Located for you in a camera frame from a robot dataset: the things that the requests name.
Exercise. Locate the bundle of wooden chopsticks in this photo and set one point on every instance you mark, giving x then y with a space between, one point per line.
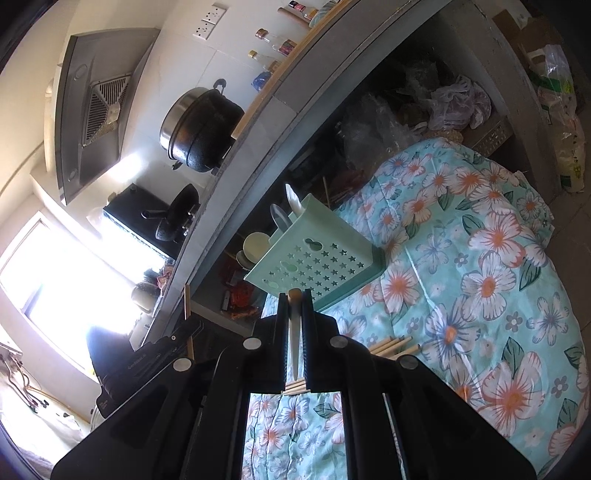
392 346

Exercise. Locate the floral quilted blanket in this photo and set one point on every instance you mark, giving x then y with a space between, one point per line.
461 277

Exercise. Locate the small metal spoon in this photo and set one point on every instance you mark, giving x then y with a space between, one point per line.
278 217

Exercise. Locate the clear bottle yellow cap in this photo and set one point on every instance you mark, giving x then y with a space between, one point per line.
265 60

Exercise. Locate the grey range hood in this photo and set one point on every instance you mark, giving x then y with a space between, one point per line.
92 106

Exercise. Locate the white plastic rice paddle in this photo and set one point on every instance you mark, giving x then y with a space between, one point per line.
293 198

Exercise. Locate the red snack packets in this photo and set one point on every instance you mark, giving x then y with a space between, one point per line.
242 295

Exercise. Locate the black wok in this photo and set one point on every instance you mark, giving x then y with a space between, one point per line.
178 214

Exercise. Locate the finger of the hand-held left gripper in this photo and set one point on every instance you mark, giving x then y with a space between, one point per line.
178 337

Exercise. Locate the black stock pot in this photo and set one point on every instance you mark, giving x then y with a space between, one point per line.
201 127

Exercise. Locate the crumpled clear plastic bag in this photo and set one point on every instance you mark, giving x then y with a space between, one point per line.
376 127

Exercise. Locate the cardboard box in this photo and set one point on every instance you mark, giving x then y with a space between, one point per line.
526 32

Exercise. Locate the pink plastic bag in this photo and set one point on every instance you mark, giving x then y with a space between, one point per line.
459 101

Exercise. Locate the small red cap sauce bottle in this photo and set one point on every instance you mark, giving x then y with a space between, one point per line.
302 7

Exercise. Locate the blue packet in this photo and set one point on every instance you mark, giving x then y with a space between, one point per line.
262 79

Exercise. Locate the plastic bag of rice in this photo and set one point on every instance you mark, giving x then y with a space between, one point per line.
561 124

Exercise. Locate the black box appliance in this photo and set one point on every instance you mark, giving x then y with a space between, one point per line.
134 217

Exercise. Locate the grey concrete counter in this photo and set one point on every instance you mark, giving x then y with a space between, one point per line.
295 87

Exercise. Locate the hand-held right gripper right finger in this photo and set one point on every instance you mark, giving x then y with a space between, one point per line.
306 350

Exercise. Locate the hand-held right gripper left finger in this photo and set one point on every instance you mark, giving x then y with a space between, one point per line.
281 350

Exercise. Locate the perforated crate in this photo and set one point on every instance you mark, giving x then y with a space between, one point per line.
490 137

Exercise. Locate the white wall socket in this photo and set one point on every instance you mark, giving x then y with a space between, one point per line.
217 13
205 28

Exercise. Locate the bright window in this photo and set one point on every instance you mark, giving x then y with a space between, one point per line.
69 286

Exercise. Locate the clear bottle red label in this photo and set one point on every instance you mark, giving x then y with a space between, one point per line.
277 40

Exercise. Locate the green star-cutout utensil holder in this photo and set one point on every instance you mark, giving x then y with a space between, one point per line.
314 263

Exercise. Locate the ceramic jar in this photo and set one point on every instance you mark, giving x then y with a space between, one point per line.
145 297

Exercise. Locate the wooden rolling pin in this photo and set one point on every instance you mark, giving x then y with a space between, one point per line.
292 17

